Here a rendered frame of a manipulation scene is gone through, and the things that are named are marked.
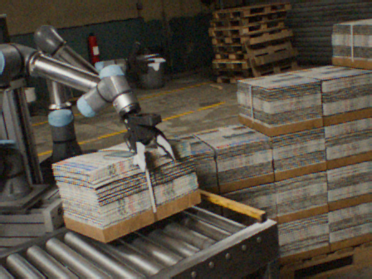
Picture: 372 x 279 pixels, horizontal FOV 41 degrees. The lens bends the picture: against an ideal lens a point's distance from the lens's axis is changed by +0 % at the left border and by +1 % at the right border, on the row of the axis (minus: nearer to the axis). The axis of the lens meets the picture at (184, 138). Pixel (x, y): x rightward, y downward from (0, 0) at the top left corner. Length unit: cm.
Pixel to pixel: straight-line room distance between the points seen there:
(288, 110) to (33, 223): 126
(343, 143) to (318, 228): 46
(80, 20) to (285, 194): 728
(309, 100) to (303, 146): 23
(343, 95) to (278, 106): 35
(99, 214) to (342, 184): 152
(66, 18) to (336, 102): 718
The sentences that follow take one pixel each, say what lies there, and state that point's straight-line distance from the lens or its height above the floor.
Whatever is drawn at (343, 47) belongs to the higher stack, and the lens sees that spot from 286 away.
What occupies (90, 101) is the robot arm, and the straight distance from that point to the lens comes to 161.
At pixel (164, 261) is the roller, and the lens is 147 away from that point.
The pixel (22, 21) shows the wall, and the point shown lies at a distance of 892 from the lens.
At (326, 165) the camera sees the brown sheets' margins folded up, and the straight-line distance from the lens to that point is 260.
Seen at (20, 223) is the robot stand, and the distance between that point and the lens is 213.
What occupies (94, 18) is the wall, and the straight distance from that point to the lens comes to 947.
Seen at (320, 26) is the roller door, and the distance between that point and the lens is 1027.
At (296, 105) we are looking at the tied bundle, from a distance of 244.
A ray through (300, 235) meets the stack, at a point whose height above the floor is 29.
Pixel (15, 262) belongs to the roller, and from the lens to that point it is 163.
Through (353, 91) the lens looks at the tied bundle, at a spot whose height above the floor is 98.
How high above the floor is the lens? 149
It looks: 15 degrees down
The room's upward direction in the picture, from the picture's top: 7 degrees counter-clockwise
